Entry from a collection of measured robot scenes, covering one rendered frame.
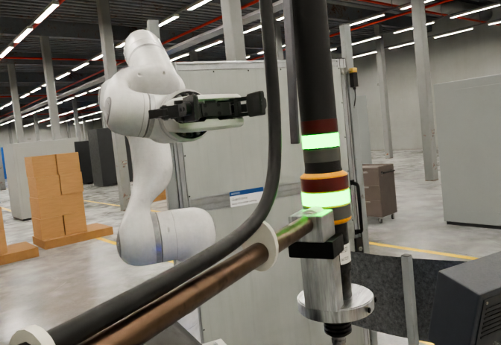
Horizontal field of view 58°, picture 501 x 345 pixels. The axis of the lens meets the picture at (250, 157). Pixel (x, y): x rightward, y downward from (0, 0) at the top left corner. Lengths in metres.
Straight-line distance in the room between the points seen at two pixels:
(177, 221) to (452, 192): 6.20
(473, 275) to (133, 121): 0.82
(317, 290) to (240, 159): 1.97
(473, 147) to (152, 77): 6.17
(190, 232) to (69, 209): 7.65
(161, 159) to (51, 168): 7.45
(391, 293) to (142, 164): 1.60
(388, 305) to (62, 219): 6.96
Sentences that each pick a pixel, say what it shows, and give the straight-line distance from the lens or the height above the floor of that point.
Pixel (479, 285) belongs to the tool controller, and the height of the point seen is 1.23.
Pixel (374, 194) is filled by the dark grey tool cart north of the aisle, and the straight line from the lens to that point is 7.30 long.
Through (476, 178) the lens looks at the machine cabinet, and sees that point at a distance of 6.87.
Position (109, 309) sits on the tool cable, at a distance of 0.19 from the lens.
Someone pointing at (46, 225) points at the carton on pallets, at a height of 0.39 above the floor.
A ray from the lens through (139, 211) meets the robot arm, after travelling 1.07.
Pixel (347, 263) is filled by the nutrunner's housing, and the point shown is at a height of 1.49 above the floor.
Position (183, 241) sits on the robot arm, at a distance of 1.06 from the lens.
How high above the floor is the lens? 1.61
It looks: 3 degrees down
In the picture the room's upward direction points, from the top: 6 degrees counter-clockwise
